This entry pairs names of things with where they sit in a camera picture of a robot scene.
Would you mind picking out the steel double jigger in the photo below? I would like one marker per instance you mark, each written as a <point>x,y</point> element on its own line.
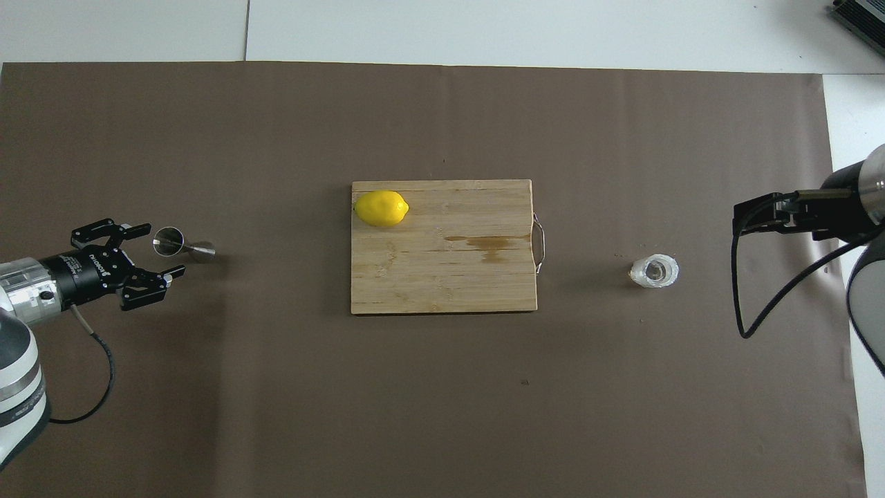
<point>169,242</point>

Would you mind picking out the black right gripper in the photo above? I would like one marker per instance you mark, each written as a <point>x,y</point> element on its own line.
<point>840,207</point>

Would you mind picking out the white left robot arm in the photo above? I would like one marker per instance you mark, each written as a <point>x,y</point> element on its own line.
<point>17,366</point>

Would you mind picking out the yellow lemon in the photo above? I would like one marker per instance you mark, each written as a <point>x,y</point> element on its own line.
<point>381,209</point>

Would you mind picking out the clear plastic cup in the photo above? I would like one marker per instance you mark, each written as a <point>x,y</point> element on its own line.
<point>657,271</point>

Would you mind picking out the wooden cutting board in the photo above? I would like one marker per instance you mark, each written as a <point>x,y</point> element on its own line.
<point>442,277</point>

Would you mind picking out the grey vented device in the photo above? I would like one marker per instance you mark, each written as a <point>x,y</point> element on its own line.
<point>864,15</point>

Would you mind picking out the brown paper table mat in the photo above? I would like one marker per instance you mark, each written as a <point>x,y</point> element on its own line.
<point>442,415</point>

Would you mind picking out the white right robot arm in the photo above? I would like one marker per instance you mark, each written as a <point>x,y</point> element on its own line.
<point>872,297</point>

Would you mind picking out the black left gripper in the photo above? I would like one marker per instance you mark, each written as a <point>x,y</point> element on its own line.
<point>86,270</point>

